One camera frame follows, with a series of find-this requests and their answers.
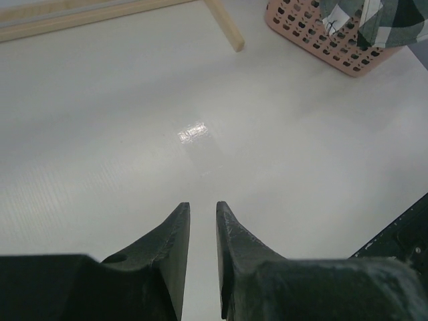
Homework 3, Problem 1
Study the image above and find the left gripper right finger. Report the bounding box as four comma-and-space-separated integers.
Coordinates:
216, 201, 427, 320

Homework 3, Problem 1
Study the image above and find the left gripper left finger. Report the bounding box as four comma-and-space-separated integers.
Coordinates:
1, 203, 190, 320

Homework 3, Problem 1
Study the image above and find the black white checkered shirt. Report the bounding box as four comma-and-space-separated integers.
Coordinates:
320, 0, 427, 48

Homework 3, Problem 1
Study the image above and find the pink plastic basket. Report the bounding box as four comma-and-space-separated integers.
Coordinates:
265, 0, 401, 77

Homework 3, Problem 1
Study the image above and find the wooden clothes rack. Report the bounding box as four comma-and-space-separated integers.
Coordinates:
0, 0, 245, 54

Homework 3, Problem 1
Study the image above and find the black base frame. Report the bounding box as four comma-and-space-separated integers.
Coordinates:
352, 195, 427, 274

